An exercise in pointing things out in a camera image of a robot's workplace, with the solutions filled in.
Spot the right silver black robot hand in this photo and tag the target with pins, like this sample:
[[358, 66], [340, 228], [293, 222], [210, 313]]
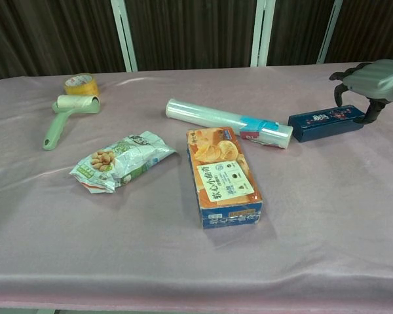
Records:
[[370, 80]]

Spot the dark blue floral box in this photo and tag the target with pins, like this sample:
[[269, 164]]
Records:
[[321, 130]]

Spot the clear cling film roll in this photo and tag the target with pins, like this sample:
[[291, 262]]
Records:
[[199, 114]]

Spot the orange cookie box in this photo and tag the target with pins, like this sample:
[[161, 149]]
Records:
[[222, 176]]

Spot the pink tablecloth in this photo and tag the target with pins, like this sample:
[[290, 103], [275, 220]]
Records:
[[183, 261]]

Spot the green white nut snack bag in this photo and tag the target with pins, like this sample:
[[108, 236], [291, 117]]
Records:
[[118, 163]]

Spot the yellow packing tape roll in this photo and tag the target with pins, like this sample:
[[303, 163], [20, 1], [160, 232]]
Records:
[[82, 87]]

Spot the green lint roller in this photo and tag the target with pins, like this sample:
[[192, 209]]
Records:
[[57, 124]]

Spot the white partition post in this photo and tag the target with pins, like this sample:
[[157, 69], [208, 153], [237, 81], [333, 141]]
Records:
[[124, 36], [328, 32], [261, 32]]

